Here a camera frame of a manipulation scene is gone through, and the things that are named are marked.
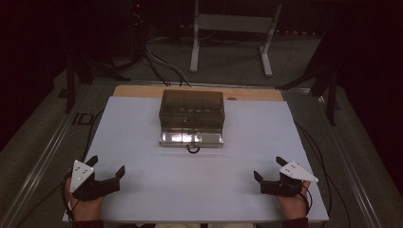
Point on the person's left hand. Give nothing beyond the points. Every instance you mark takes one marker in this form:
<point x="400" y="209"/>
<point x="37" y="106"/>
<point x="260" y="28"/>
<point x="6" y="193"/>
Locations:
<point x="85" y="210"/>

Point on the smoky clear plastic storage box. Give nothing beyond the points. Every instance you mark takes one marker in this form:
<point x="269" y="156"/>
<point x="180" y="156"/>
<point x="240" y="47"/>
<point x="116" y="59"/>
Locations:
<point x="191" y="110"/>

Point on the white metal stand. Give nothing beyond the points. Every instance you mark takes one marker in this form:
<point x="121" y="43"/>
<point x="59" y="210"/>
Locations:
<point x="233" y="23"/>

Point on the person's right hand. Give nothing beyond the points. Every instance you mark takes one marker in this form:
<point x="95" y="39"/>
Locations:
<point x="296" y="207"/>

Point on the metal floor rail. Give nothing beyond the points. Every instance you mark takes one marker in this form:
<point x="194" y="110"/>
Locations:
<point x="41" y="158"/>
<point x="351" y="171"/>

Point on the clear plastic drawer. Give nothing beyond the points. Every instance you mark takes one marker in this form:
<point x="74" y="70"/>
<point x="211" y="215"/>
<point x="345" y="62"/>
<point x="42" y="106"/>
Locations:
<point x="191" y="138"/>

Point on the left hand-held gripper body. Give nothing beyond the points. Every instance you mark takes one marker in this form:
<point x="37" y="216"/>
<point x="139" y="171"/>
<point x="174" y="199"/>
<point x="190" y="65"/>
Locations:
<point x="92" y="188"/>

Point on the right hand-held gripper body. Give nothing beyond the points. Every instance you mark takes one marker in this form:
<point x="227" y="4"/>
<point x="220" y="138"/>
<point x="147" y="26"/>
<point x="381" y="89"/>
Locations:
<point x="282" y="187"/>

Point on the black tripod stand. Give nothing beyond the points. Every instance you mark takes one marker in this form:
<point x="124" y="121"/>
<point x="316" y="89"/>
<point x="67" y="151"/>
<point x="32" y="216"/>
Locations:
<point x="76" y="68"/>
<point x="329" y="79"/>

